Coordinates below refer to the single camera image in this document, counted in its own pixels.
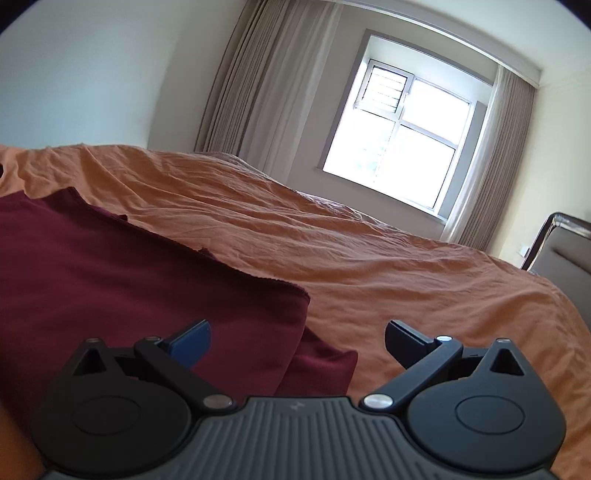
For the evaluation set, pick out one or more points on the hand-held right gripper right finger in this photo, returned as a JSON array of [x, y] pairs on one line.
[[406, 339]]

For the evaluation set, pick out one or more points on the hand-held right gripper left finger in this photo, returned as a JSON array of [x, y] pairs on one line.
[[193, 344]]

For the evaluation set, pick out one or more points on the maroon long-sleeved shirt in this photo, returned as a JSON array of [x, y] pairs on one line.
[[115, 286]]

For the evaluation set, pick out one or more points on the orange duvet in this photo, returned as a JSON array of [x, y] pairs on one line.
[[369, 267]]

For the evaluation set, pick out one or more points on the beige curtain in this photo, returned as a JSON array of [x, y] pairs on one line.
[[272, 78], [498, 161]]

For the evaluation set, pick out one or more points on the window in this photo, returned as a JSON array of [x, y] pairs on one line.
[[401, 134]]

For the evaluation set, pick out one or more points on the padded headboard with wooden frame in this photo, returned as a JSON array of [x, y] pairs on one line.
[[565, 258]]

